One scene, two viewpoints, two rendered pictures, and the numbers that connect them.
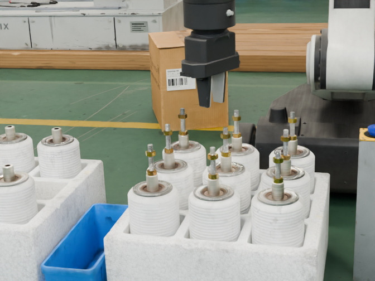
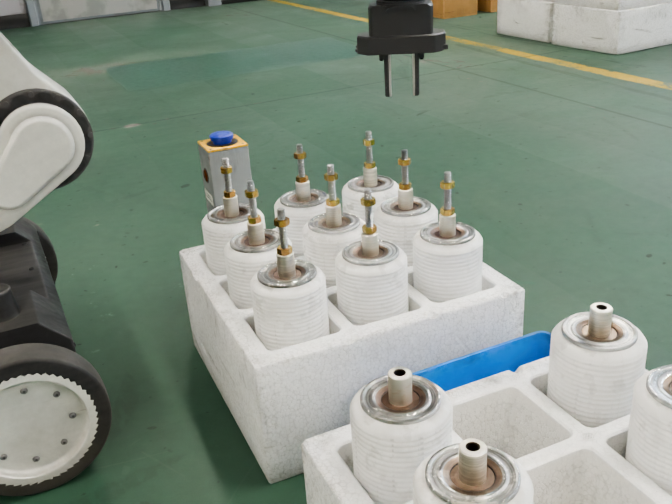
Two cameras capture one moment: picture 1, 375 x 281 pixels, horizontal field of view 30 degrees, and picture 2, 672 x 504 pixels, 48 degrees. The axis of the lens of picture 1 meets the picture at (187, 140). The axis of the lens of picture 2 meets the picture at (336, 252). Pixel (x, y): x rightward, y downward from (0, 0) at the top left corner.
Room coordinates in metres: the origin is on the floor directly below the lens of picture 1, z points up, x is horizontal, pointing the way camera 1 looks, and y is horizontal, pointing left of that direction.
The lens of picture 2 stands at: (1.91, 0.73, 0.68)
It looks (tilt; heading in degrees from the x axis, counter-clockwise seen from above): 25 degrees down; 233
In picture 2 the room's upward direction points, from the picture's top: 4 degrees counter-clockwise
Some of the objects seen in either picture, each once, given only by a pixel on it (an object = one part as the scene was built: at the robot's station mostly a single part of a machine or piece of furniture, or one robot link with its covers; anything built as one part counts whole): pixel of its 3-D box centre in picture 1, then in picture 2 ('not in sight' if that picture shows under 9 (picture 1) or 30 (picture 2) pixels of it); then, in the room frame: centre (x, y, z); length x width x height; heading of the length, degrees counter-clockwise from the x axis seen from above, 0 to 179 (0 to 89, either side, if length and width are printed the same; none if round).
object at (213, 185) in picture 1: (213, 186); (405, 198); (1.18, -0.04, 0.26); 0.02 x 0.02 x 0.03
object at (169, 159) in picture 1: (169, 160); (370, 244); (1.32, 0.04, 0.26); 0.02 x 0.02 x 0.03
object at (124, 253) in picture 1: (227, 242); (340, 320); (1.29, -0.08, 0.09); 0.39 x 0.39 x 0.18; 75
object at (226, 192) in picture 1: (214, 192); (405, 206); (1.18, -0.04, 0.25); 0.08 x 0.08 x 0.01
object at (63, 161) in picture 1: (61, 177); (403, 475); (1.52, 0.30, 0.16); 0.10 x 0.10 x 0.18
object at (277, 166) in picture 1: (278, 170); (369, 154); (1.15, -0.16, 0.30); 0.01 x 0.01 x 0.08
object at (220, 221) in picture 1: (215, 237); (407, 261); (1.18, -0.04, 0.16); 0.10 x 0.10 x 0.18
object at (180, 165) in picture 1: (169, 166); (370, 253); (1.32, 0.04, 0.25); 0.08 x 0.08 x 0.01
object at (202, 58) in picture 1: (211, 36); (400, 4); (1.18, -0.05, 0.54); 0.13 x 0.10 x 0.12; 136
